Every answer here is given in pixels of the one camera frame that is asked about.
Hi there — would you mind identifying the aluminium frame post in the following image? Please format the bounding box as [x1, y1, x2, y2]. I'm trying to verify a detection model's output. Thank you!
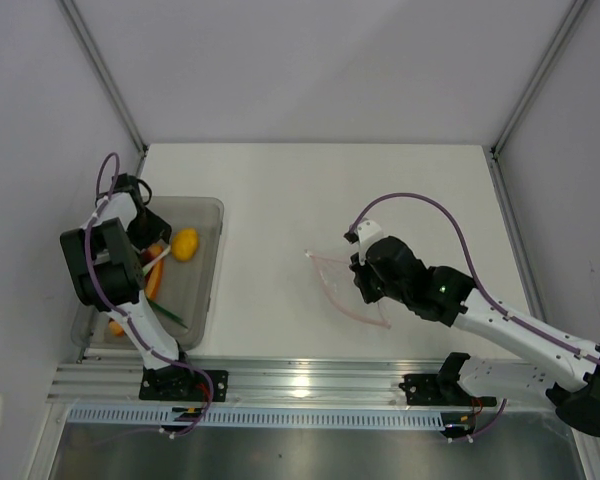
[489, 0, 594, 156]
[56, 0, 148, 158]

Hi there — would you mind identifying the right aluminium frame post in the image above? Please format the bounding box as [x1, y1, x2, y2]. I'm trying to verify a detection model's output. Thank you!
[489, 0, 594, 156]

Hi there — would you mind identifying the aluminium mounting rail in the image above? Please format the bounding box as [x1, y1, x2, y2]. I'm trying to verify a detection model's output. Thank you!
[47, 355, 594, 412]

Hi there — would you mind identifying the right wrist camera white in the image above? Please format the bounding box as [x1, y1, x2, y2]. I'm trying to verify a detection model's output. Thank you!
[355, 218, 384, 265]

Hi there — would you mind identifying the white slotted cable duct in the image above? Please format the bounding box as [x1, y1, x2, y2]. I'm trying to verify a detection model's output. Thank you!
[68, 405, 445, 431]

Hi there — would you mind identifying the green onion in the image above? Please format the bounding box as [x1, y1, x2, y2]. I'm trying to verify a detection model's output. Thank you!
[142, 267, 186, 328]

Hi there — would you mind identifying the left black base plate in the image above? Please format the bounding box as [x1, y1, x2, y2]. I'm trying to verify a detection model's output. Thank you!
[139, 366, 210, 402]

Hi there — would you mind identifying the yellow lemon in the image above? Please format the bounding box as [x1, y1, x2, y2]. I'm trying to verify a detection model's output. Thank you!
[171, 228, 199, 262]

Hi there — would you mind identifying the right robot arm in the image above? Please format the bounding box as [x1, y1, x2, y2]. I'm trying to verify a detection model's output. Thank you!
[344, 233, 600, 438]

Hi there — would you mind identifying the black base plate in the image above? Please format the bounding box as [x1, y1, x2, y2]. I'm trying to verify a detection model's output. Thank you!
[398, 374, 497, 407]
[139, 366, 210, 402]

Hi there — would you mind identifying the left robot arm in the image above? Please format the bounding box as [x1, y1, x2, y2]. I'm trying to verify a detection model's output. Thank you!
[60, 174, 197, 400]

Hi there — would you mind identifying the left aluminium frame post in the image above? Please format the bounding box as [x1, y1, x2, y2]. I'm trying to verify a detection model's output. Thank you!
[56, 0, 148, 158]

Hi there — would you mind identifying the orange papaya slice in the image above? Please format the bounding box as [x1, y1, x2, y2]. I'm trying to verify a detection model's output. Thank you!
[107, 243, 166, 337]

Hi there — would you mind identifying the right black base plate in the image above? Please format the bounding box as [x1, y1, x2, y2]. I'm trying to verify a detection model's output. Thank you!
[398, 374, 497, 407]

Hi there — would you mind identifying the clear zip top bag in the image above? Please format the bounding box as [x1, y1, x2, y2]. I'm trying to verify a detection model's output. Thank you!
[305, 249, 391, 329]

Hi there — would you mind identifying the clear plastic bin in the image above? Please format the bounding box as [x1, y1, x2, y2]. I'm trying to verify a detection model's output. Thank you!
[70, 195, 226, 351]

